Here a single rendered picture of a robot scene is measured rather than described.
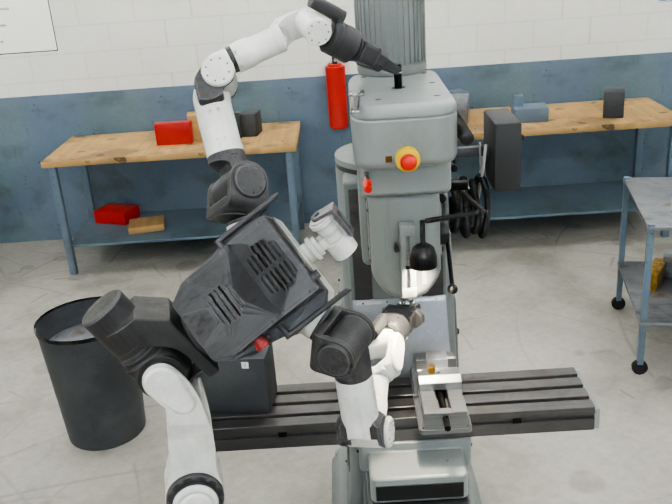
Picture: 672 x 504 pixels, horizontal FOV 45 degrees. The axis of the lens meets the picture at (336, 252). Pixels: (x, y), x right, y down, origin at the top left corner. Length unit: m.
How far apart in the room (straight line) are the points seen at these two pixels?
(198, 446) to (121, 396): 2.06
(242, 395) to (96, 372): 1.57
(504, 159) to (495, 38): 4.07
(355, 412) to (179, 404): 0.41
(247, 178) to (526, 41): 4.87
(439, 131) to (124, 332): 0.87
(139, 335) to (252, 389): 0.69
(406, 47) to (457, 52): 4.15
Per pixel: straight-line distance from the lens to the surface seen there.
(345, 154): 2.80
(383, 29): 2.31
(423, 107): 1.97
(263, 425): 2.45
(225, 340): 1.77
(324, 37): 2.00
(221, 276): 1.75
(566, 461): 3.88
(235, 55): 1.99
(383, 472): 2.41
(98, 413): 4.09
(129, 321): 1.85
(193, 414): 1.95
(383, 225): 2.18
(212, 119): 1.93
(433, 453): 2.48
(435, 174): 2.11
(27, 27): 6.78
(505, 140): 2.46
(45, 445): 4.37
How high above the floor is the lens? 2.30
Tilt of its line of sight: 22 degrees down
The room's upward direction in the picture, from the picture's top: 4 degrees counter-clockwise
